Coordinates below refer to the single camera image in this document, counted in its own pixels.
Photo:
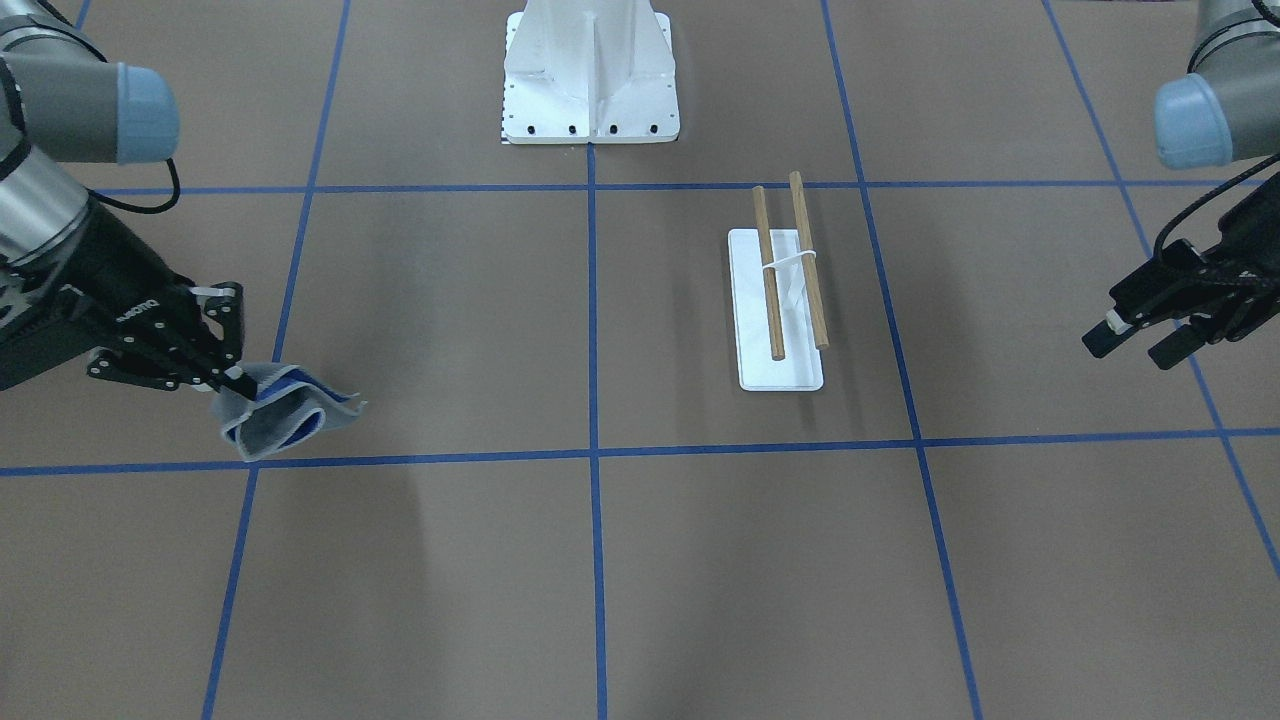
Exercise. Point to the white rack base plate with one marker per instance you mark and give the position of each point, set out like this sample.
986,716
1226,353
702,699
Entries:
802,370

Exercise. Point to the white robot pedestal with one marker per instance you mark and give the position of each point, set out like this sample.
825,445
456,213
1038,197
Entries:
589,72

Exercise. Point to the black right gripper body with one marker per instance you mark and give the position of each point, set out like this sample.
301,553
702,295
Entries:
102,268

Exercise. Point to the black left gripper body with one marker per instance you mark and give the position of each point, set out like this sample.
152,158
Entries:
1262,225

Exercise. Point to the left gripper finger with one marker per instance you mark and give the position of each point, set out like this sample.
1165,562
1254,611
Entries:
1175,348
1111,332

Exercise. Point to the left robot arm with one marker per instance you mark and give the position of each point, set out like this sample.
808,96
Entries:
1224,109

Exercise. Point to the grey blue towel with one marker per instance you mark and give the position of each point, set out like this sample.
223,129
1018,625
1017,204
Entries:
291,405

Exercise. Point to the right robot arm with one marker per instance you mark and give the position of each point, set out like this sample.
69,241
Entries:
64,102

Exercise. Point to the wooden rack rod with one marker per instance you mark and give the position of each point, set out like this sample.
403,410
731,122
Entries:
776,333
808,257

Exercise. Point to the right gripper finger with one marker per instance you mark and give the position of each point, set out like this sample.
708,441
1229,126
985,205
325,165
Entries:
238,381

